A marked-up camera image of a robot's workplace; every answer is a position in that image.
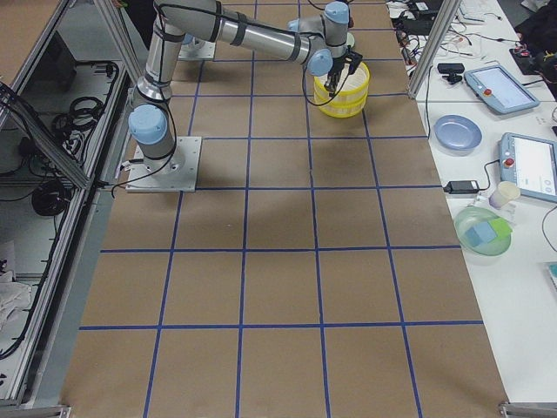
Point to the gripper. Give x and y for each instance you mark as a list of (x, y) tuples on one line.
[(337, 66)]

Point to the yellow bamboo steamer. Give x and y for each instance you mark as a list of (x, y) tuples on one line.
[(350, 88), (340, 109)]

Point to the green plate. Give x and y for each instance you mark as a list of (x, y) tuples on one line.
[(350, 40)]

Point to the black webcam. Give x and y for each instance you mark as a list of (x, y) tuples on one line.
[(451, 72)]

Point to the blue plate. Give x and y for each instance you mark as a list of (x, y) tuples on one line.
[(457, 134)]

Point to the upper teach pendant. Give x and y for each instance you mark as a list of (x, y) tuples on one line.
[(500, 90)]

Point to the teach pendant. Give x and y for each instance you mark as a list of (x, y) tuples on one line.
[(530, 163), (500, 90)]

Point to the black power adapter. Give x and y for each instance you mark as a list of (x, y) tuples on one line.
[(462, 187)]

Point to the paper cup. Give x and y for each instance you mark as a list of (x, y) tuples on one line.
[(504, 193)]

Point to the green bowl with sponges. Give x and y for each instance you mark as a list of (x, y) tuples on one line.
[(482, 231)]

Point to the lower teach pendant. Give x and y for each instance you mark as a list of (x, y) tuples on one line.
[(530, 163)]

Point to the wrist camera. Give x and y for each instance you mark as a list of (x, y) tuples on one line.
[(352, 59)]

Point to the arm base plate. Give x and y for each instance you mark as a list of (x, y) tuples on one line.
[(206, 53), (180, 174)]

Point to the aluminium frame post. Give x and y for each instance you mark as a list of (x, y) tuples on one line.
[(440, 27)]

